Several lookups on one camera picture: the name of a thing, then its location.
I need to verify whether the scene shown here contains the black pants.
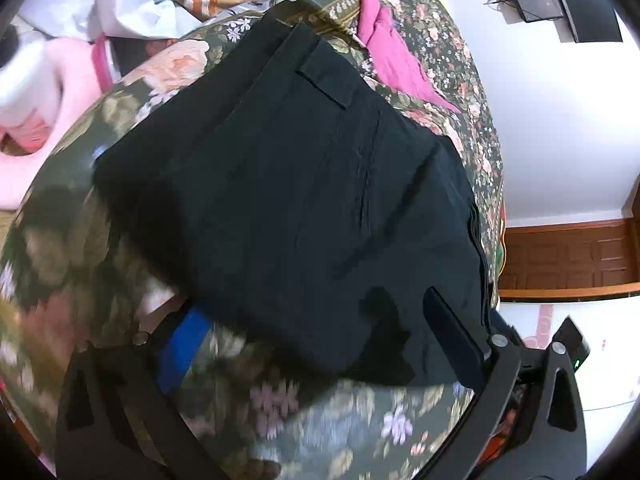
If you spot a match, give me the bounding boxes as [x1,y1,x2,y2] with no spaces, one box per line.
[92,2,496,386]

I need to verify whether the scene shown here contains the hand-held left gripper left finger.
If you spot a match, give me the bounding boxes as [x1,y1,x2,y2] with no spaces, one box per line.
[55,305,221,480]

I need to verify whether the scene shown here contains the magenta cloth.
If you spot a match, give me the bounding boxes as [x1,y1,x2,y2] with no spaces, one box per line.
[356,0,463,115]

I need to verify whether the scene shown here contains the wooden wardrobe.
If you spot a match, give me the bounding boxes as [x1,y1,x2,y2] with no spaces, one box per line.
[497,195,640,303]

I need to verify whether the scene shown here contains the pink patterned cloth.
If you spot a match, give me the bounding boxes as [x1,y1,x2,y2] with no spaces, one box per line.
[525,302,556,351]

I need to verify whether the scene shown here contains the pink plush cushion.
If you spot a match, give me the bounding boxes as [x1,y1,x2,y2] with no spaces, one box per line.
[0,35,121,211]

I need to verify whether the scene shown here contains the dark floral blanket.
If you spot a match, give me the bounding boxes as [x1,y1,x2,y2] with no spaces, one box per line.
[0,0,506,480]

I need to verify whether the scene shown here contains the white cloth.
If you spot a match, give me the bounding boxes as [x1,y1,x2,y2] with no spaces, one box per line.
[95,0,213,41]

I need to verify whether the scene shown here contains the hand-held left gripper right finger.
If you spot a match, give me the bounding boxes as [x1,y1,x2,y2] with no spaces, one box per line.
[422,286,588,480]

